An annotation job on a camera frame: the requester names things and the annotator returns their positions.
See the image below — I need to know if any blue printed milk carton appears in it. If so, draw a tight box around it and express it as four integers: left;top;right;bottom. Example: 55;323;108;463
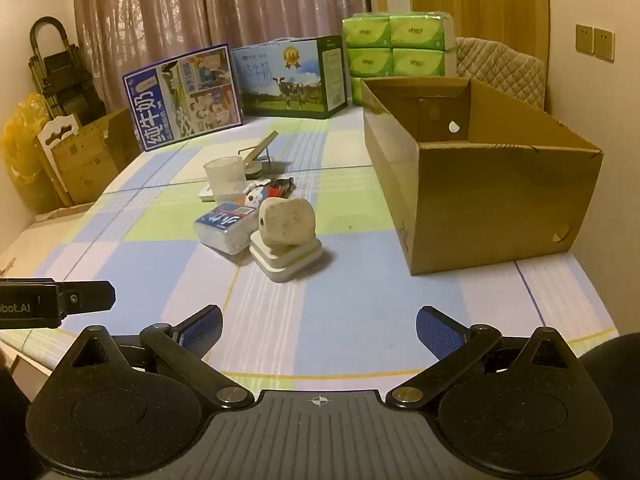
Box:
122;44;245;153

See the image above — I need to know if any brown carton with white handle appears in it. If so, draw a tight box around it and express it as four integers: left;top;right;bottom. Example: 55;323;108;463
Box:
37;114;122;206

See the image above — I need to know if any beige wall socket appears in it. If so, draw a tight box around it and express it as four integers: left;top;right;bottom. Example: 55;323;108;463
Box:
593;27;615;63
575;23;595;54

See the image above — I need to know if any blue pocket tissue pack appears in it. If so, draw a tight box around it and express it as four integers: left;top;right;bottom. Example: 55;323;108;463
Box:
194;201;258;257

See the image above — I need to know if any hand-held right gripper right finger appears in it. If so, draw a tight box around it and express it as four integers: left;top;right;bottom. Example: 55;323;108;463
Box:
385;305;583;410

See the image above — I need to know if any beige quilted cover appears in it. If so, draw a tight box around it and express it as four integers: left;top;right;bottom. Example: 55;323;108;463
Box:
456;37;547;111

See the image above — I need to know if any flat cardboard sheet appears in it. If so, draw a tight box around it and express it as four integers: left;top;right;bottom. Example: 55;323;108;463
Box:
30;204;97;227

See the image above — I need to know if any small white cartoon figure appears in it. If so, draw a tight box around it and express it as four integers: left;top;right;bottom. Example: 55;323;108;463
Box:
245;182;271;206

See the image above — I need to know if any white square box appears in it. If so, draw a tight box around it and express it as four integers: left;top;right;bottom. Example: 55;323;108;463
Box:
249;230;323;262
250;247;325;283

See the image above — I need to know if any green cow print milk carton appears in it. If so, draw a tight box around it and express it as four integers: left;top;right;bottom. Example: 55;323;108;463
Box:
231;36;349;120

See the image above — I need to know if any beige porous block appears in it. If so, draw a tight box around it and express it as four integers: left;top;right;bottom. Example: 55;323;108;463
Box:
257;197;318;247

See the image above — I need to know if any black and red toy car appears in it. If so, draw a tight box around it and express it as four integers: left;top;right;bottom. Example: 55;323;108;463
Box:
267;178;297;200

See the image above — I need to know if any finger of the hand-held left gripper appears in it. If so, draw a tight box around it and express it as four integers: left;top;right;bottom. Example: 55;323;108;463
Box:
56;281;117;317

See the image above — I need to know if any metal wire stand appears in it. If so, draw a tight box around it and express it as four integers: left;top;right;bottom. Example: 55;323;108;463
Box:
238;147;273;173

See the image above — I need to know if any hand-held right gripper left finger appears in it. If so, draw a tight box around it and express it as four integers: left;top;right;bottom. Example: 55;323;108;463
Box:
55;304;256;408

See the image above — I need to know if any black folding cart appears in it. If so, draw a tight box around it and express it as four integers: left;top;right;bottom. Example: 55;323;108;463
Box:
28;16;108;121

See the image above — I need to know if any plain brown carton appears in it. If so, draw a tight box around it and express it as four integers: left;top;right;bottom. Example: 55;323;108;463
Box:
80;107;142;171

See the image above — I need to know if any bundle of green tissue packs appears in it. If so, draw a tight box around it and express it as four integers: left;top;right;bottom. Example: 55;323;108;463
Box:
342;11;458;107

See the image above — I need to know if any beige patterned curtain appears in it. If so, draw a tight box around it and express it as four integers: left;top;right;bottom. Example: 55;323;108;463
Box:
200;0;372;48
71;0;223;111

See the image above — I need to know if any yellow plastic bag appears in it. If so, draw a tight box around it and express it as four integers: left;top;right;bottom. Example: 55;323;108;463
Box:
2;92;56;211

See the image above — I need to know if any brown cardboard box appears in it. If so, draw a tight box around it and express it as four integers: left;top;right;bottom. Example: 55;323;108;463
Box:
361;76;603;276

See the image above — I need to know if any clear plastic cup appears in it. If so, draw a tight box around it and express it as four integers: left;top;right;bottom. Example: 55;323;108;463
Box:
203;156;247;200

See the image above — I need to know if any gold panel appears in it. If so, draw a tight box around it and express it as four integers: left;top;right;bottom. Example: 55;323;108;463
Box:
243;131;279;163

